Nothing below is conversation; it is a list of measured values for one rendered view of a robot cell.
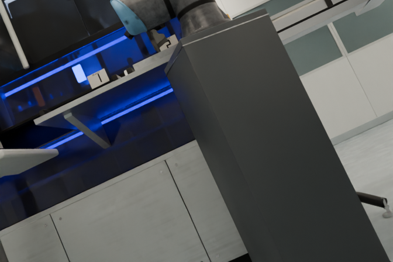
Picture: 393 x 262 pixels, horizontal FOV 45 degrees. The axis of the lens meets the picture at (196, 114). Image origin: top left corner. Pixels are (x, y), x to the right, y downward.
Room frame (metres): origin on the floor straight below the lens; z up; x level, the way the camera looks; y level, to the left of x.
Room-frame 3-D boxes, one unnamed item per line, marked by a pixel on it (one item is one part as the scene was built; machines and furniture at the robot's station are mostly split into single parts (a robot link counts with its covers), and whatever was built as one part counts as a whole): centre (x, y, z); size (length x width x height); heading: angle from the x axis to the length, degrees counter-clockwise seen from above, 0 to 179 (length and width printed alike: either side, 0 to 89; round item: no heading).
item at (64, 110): (1.82, 0.16, 0.87); 0.70 x 0.48 x 0.02; 87
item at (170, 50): (1.79, -0.01, 0.90); 0.34 x 0.26 x 0.04; 177
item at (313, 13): (2.11, -0.56, 0.92); 0.69 x 0.15 x 0.16; 87
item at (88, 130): (1.82, 0.41, 0.79); 0.34 x 0.03 x 0.13; 177
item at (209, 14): (1.27, -0.12, 0.84); 0.15 x 0.15 x 0.10
